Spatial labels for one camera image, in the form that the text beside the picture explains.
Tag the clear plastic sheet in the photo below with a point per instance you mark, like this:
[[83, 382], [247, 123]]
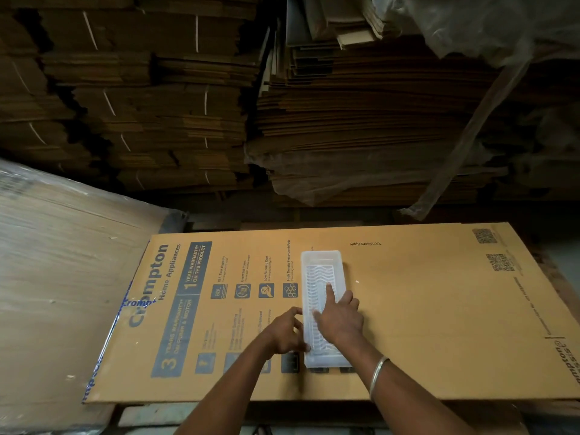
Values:
[[489, 27]]

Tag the silver metal bangle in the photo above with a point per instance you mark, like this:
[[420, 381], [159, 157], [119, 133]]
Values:
[[377, 376]]

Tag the person's right forearm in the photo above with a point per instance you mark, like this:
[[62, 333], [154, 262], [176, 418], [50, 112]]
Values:
[[408, 398]]

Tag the person's left forearm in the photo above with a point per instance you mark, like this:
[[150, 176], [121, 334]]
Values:
[[226, 394]]

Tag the person's right hand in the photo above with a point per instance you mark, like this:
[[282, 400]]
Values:
[[340, 323]]

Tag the loose stack of cardboard sheets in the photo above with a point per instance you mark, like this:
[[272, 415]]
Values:
[[362, 117]]

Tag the plastic-wrapped cardboard stack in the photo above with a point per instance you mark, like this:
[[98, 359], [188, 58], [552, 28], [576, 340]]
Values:
[[59, 276]]

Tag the person's right middle finger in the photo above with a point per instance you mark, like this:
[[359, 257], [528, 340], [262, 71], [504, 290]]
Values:
[[346, 298]]

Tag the white plastic grille tray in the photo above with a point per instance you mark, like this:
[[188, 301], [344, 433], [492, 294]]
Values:
[[322, 267]]

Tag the person's left hand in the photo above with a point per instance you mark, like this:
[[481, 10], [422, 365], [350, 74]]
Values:
[[281, 332]]

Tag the person's left thumb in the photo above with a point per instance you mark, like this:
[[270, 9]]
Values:
[[293, 312]]

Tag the person's right thumb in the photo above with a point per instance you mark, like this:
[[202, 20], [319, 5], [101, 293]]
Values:
[[319, 320]]

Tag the flattened printed cardboard carton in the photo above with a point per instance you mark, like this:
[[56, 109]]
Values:
[[453, 321]]

